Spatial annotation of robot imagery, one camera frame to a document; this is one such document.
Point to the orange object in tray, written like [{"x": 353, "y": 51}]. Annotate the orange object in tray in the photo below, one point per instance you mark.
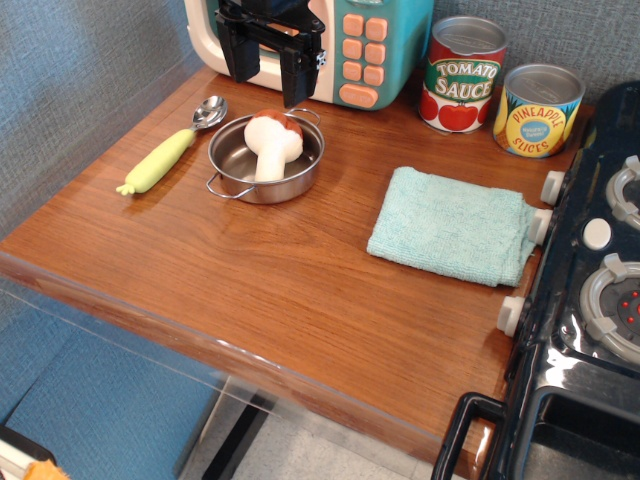
[{"x": 44, "y": 470}]

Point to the plush mushroom toy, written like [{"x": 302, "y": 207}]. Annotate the plush mushroom toy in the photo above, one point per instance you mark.
[{"x": 276, "y": 139}]

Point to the grey stove knob middle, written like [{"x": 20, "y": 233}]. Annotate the grey stove knob middle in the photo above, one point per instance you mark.
[{"x": 539, "y": 226}]

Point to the black toy stove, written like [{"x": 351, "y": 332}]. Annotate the black toy stove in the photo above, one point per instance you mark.
[{"x": 572, "y": 397}]

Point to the pineapple slices can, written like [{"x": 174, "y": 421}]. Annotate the pineapple slices can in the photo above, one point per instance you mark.
[{"x": 538, "y": 107}]

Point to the grey stove knob top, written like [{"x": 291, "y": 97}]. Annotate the grey stove knob top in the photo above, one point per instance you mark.
[{"x": 552, "y": 187}]

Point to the grey stove knob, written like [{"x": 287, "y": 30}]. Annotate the grey stove knob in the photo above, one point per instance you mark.
[
  {"x": 509, "y": 314},
  {"x": 539, "y": 226},
  {"x": 552, "y": 187}
]

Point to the light blue towel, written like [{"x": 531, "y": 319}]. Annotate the light blue towel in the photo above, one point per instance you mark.
[{"x": 453, "y": 228}]

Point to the black tray corner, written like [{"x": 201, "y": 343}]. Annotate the black tray corner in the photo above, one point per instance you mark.
[{"x": 18, "y": 452}]

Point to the tomato sauce can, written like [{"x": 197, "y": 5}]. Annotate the tomato sauce can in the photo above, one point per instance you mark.
[{"x": 464, "y": 60}]

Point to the teal toy microwave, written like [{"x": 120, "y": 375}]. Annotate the teal toy microwave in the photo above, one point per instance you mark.
[{"x": 371, "y": 48}]

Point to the grey stove knob bottom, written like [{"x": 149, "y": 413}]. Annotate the grey stove knob bottom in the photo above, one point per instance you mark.
[{"x": 509, "y": 314}]

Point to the small steel pot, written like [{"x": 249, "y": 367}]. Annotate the small steel pot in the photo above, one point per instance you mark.
[{"x": 235, "y": 164}]

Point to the black oven door handle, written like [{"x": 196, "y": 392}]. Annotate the black oven door handle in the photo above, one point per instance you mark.
[{"x": 471, "y": 406}]

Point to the green-handled metal spoon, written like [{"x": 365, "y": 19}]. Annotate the green-handled metal spoon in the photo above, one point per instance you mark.
[{"x": 149, "y": 171}]

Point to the clear acrylic table barrier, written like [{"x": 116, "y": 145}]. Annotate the clear acrylic table barrier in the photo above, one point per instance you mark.
[{"x": 106, "y": 402}]

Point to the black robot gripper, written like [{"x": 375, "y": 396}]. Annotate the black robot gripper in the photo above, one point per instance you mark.
[{"x": 289, "y": 27}]

